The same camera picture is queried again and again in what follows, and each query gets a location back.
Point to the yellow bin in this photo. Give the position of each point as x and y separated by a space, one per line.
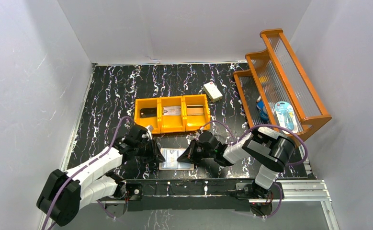
154 121
193 123
171 124

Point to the white VIP diamond card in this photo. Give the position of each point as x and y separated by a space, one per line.
170 156

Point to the blue item on shelf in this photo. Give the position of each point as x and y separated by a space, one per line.
262 110

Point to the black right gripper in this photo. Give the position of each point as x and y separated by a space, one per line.
196 151

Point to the silver card in bin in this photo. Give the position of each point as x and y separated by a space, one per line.
192 110

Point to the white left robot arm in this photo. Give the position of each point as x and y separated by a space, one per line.
65 193

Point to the yellow bin left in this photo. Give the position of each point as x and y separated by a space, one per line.
154 121

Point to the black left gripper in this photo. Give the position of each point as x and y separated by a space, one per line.
150 149

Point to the yellow bin right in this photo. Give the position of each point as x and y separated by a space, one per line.
193 123

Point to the yellow bin middle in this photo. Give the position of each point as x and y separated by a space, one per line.
171 124

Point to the small white box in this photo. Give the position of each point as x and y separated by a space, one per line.
212 91

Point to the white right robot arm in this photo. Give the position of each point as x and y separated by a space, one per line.
270 148

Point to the white card stack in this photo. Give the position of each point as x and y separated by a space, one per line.
172 110

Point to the blue packaged item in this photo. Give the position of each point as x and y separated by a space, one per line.
286 116

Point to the beige leather card holder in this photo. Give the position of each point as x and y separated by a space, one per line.
181 166

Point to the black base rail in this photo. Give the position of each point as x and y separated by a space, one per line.
199 194

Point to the black VIP card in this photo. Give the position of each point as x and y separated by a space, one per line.
148 112

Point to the orange wooden display shelf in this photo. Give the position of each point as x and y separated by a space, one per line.
276 74

